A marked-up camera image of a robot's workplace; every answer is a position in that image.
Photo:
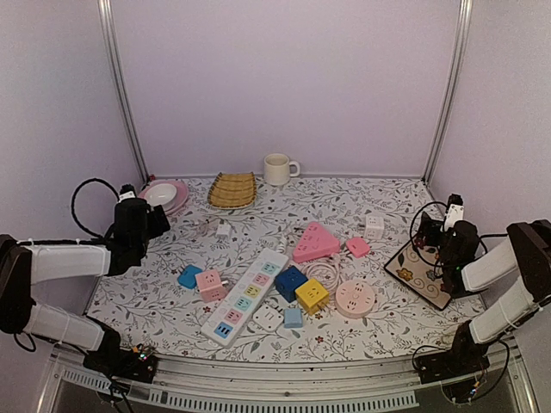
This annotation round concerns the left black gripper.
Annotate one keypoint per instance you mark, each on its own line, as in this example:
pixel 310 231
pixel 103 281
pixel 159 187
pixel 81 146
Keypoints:
pixel 157 225

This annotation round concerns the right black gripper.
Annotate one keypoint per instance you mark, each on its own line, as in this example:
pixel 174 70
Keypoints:
pixel 426 224

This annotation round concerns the cyan cube adapter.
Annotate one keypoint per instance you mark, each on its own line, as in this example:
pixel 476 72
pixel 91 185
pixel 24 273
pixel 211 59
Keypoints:
pixel 187 277

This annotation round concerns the small pink plug adapter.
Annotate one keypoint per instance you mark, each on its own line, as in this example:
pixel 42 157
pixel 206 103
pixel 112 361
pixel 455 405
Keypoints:
pixel 357 246

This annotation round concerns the pink cube adapter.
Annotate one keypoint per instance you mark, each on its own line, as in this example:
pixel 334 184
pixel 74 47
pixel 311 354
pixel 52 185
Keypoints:
pixel 210 286

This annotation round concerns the round pink socket hub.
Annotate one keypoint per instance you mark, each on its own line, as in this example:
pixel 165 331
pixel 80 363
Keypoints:
pixel 354 298

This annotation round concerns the white power strip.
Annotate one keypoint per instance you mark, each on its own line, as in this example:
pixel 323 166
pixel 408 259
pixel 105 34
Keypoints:
pixel 235 311

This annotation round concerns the pink power strip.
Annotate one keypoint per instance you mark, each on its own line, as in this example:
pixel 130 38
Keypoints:
pixel 316 242

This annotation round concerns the yellow cube adapter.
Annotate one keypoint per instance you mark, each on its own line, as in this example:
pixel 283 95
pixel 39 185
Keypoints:
pixel 312 296

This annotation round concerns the dark blue cube adapter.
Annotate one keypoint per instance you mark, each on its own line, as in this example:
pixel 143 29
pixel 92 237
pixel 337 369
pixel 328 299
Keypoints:
pixel 288 281

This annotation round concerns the light blue plug adapter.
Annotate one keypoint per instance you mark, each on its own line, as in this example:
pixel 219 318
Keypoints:
pixel 293 318

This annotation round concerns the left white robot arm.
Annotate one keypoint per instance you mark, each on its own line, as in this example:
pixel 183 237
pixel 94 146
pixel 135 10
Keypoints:
pixel 27 263

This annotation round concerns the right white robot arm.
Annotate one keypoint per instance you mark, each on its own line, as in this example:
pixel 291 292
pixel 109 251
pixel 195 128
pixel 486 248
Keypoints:
pixel 469 263

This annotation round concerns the white plug adapter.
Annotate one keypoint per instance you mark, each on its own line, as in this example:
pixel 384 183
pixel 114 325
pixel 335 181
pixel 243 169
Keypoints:
pixel 268 318

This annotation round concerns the white bowl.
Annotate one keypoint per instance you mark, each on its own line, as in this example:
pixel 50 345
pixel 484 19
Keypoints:
pixel 163 194

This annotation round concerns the floral square tray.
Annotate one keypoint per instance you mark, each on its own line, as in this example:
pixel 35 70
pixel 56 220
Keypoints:
pixel 419 270

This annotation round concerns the pink plate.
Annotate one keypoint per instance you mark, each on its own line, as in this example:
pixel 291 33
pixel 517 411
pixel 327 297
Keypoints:
pixel 181 197

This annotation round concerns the white floral cube adapter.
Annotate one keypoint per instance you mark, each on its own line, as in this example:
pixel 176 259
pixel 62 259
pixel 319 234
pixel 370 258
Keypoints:
pixel 374 227

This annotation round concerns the white charger with prongs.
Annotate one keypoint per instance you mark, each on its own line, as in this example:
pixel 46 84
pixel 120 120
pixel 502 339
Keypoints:
pixel 224 230

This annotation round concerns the yellow bamboo tray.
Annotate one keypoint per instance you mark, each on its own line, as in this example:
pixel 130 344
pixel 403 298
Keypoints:
pixel 232 191

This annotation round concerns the cream ceramic mug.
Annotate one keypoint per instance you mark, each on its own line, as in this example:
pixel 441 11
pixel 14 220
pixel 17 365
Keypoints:
pixel 278 169

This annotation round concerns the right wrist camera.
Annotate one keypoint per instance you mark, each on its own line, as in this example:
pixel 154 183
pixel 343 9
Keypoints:
pixel 454 212

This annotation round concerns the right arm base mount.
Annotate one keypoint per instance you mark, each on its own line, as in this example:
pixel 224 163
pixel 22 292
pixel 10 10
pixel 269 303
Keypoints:
pixel 466 355

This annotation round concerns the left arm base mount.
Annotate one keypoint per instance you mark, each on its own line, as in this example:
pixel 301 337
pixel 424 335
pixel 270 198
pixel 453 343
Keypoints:
pixel 138 363

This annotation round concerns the aluminium front rail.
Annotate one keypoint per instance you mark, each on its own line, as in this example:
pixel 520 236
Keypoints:
pixel 196 385

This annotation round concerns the left aluminium corner post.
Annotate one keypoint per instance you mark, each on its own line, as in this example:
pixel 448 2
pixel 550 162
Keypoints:
pixel 107 22

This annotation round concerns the aluminium corner post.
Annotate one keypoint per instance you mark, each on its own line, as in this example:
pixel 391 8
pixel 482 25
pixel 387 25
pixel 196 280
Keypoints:
pixel 107 22
pixel 457 58

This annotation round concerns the right aluminium corner post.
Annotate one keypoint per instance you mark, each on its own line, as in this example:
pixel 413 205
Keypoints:
pixel 457 58

